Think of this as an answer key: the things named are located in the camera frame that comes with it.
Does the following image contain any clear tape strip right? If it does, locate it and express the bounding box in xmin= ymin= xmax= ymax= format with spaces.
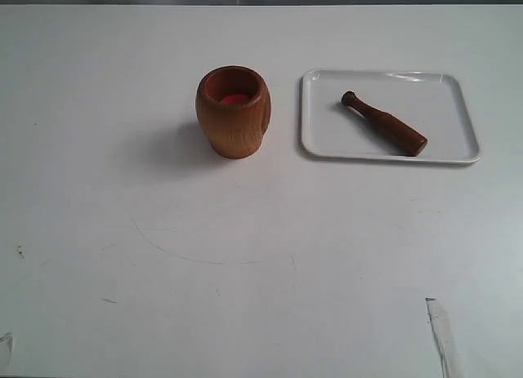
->
xmin=426 ymin=298 xmax=463 ymax=378

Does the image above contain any red object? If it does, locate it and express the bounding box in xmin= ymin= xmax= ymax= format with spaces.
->
xmin=220 ymin=94 xmax=250 ymax=105

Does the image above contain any brown wooden cup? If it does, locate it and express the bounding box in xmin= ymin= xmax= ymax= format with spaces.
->
xmin=195 ymin=65 xmax=271 ymax=159

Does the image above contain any brown wooden stick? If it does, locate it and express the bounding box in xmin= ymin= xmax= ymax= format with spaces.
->
xmin=341 ymin=91 xmax=428 ymax=157

